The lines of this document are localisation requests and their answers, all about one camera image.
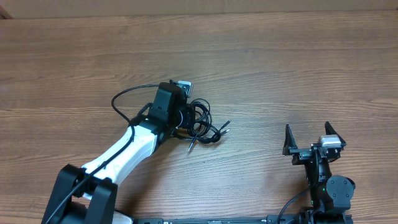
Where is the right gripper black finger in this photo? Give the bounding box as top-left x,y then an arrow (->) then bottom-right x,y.
282,124 -> 298,155
325,121 -> 346,146

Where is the black cable bundle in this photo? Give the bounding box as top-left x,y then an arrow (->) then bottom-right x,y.
177,98 -> 231,152

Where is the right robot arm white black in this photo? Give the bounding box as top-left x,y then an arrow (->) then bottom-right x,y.
277,122 -> 356,224

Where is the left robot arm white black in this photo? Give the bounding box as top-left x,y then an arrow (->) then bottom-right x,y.
42,80 -> 193,223

